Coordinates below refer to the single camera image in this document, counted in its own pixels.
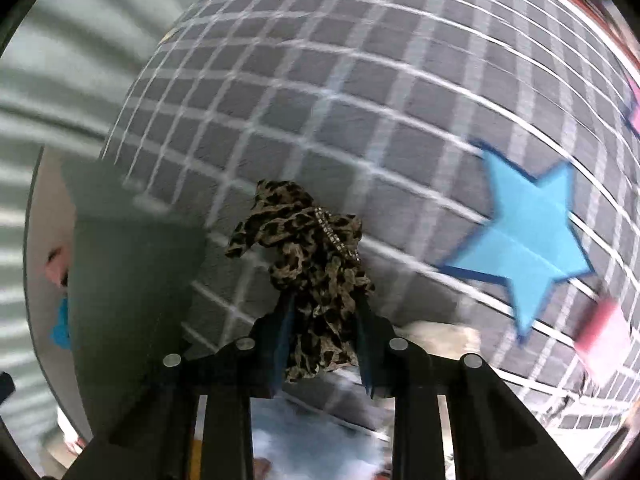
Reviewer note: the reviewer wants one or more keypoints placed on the leopard print scarf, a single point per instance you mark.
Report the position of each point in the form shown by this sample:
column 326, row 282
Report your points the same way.
column 310, row 260

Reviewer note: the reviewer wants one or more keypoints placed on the white pink shoe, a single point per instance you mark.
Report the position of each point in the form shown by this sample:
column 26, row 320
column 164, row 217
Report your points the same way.
column 70, row 432

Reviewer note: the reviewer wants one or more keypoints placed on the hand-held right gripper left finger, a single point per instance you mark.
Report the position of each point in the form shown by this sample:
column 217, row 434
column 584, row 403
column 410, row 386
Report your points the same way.
column 284, row 340

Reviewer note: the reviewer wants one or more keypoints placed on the blue cloth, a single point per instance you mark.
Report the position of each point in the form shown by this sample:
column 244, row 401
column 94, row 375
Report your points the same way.
column 61, row 327

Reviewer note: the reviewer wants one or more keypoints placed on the pale green curtain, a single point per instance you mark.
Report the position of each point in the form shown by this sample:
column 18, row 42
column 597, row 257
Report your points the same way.
column 75, row 60

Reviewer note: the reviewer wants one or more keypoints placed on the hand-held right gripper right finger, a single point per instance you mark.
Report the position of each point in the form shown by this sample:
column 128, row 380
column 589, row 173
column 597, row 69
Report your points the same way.
column 366, row 345

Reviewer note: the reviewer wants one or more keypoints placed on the grey plaid blanket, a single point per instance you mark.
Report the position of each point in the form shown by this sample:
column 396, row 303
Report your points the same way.
column 350, row 85

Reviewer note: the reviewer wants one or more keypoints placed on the grey fabric storage box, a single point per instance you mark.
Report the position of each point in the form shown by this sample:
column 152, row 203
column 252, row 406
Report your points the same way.
column 135, row 285

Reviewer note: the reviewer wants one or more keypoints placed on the pink soft item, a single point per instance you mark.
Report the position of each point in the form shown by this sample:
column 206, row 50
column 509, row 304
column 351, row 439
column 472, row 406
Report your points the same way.
column 56, row 266

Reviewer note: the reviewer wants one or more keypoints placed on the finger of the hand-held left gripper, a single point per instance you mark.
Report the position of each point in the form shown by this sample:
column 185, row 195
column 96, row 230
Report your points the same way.
column 5, row 389

